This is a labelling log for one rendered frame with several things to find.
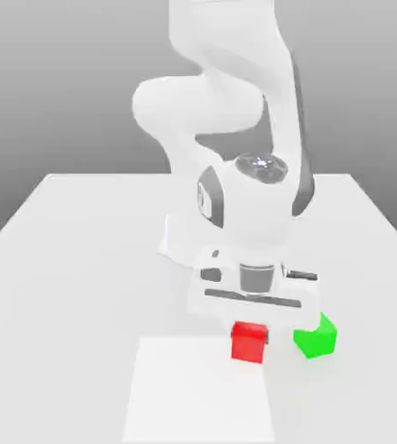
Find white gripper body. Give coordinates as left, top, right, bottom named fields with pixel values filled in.
left=186, top=279, right=322, bottom=328

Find small red cube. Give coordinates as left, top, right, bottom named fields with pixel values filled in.
left=230, top=321, right=269, bottom=364

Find small green cube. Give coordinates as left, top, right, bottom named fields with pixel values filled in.
left=292, top=311, right=338, bottom=360

